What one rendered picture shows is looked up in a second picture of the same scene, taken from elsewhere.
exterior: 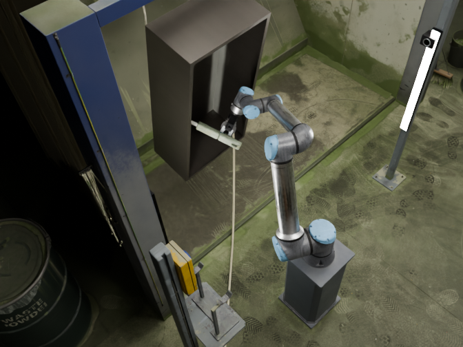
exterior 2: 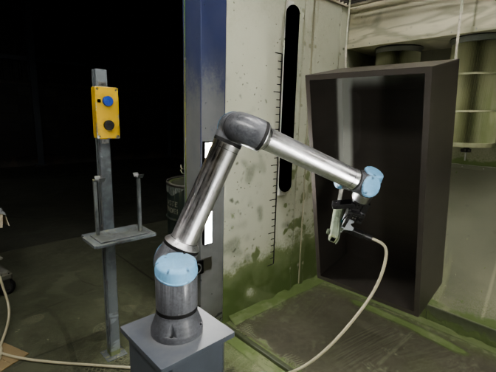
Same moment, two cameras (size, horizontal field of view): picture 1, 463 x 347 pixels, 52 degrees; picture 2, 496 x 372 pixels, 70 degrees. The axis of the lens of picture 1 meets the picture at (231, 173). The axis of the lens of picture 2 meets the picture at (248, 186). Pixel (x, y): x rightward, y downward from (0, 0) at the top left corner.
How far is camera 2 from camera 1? 2.82 m
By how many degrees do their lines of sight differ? 79
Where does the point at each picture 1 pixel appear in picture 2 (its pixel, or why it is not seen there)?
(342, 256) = (162, 353)
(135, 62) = (454, 224)
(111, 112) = (194, 30)
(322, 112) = not seen: outside the picture
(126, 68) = not seen: hidden behind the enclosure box
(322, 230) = (173, 260)
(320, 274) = (141, 328)
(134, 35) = (478, 204)
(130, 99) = not seen: hidden behind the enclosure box
